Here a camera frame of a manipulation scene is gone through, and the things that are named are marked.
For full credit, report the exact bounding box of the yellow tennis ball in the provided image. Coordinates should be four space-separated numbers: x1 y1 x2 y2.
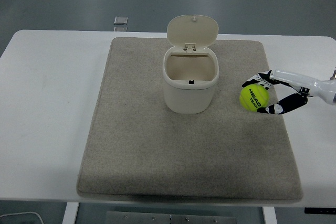
239 84 270 112

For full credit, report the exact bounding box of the white table leg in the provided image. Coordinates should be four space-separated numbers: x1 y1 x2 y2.
62 202 79 224
261 205 276 224

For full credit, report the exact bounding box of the black table control panel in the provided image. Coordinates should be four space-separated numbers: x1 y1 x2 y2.
304 208 336 214

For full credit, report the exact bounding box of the grey metal plate with screws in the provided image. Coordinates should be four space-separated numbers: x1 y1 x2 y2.
106 210 237 224

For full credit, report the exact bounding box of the beige felt mat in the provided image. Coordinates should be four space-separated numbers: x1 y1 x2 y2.
76 37 305 205

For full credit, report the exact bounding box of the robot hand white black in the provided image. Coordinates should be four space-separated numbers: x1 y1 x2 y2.
241 69 336 116

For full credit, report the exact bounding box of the white cable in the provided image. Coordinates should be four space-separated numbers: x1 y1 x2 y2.
0 211 44 224

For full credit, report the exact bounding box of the cream bin with hinged lid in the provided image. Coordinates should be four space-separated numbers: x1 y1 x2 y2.
162 14 220 115

